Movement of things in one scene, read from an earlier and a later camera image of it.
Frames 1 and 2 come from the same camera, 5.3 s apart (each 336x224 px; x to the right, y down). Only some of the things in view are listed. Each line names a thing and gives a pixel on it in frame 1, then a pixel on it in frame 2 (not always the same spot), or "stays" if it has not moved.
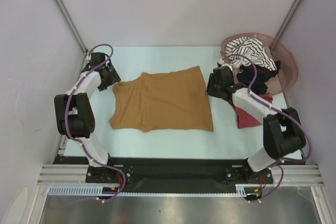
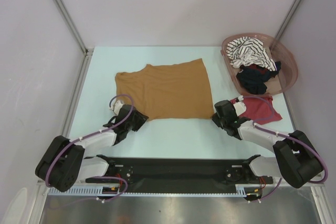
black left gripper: [114, 78] to [141, 118]
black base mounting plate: [174, 175] stays
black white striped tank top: [251, 48] stays
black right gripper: [209, 89] to [215, 119]
